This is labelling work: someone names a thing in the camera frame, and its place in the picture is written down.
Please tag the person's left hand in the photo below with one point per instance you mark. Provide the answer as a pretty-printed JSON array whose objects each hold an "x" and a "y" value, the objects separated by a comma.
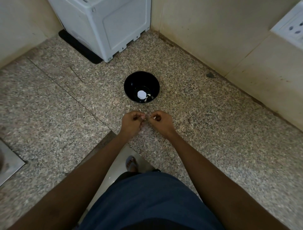
[{"x": 130, "y": 124}]

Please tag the person's right hand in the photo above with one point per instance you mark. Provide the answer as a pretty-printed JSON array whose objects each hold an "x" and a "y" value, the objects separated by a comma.
[{"x": 164, "y": 123}]

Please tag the person's right thumb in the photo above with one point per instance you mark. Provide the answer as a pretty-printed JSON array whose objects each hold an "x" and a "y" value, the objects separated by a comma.
[{"x": 151, "y": 120}]

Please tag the person's left thumb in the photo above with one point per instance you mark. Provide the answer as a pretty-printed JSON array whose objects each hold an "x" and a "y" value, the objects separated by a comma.
[{"x": 142, "y": 120}]

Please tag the person's left forearm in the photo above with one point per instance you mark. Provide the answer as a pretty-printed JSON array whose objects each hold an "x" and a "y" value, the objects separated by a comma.
[{"x": 78, "y": 184}]

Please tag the person's right forearm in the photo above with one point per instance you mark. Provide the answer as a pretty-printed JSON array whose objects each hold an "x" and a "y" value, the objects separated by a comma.
[{"x": 220, "y": 184}]

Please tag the black round bowl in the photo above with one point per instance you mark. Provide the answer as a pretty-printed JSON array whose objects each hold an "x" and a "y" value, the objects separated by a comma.
[{"x": 132, "y": 85}]

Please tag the person's sandalled foot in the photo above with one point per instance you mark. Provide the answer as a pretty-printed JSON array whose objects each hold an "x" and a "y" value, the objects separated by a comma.
[{"x": 131, "y": 164}]

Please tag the person's blue shirt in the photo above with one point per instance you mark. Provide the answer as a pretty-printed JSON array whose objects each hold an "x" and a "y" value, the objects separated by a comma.
[{"x": 151, "y": 203}]

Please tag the black rubber mat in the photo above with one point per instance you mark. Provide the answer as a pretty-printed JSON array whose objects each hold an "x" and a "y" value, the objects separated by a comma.
[{"x": 80, "y": 48}]

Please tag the white plastic appliance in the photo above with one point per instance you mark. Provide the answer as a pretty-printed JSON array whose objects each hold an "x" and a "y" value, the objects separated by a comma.
[{"x": 106, "y": 26}]

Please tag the steel sink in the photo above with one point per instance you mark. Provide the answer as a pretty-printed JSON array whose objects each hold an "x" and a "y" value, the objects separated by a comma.
[{"x": 9, "y": 163}]

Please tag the white wall socket plate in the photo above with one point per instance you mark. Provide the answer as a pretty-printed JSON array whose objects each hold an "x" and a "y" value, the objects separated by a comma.
[{"x": 290, "y": 27}]

